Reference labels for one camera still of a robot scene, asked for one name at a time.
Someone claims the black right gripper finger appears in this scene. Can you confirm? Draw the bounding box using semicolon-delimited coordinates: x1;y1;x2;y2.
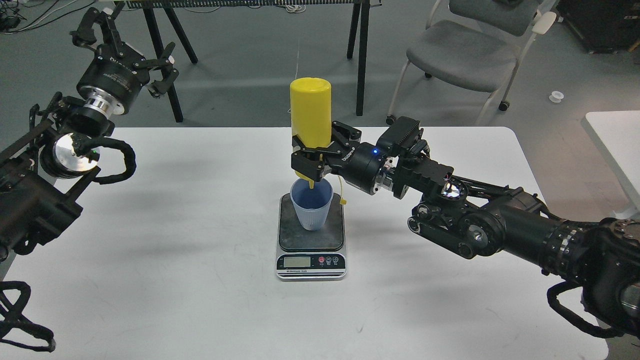
291;136;346;182
330;121;362;150

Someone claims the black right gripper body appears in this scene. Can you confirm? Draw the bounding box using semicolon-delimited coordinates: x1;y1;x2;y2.
327;142;387;195

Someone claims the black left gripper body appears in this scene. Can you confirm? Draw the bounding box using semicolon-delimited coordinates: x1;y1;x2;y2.
76;55;150;115

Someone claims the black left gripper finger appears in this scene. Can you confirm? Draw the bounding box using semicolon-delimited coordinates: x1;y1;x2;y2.
134;42;179;98
69;6;133;58

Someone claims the blue plastic cup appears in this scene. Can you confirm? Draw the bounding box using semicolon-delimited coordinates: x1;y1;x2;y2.
289;178;334;231

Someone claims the yellow squeeze bottle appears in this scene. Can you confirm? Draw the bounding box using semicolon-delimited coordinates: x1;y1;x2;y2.
290;77;332;187

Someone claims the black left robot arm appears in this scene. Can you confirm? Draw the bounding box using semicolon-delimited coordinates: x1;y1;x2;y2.
0;2;179;261

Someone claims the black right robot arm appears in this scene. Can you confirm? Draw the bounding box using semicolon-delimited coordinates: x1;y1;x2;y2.
291;116;640;338

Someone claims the digital kitchen scale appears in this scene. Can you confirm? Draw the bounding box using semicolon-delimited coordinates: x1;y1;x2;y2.
275;193;347;281

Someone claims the black-legged background table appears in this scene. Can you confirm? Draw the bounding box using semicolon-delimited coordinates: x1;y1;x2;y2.
113;0;384;124

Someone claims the grey office chair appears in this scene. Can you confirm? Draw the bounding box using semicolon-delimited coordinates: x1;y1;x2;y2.
386;0;557;125

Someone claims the white spool on floor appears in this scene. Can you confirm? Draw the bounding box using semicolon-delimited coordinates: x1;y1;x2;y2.
548;90;565;104

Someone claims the black cabinet in corner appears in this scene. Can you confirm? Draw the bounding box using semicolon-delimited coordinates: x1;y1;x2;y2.
556;0;640;54

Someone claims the floor cables top left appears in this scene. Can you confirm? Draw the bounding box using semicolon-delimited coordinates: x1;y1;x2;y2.
0;0;98;35

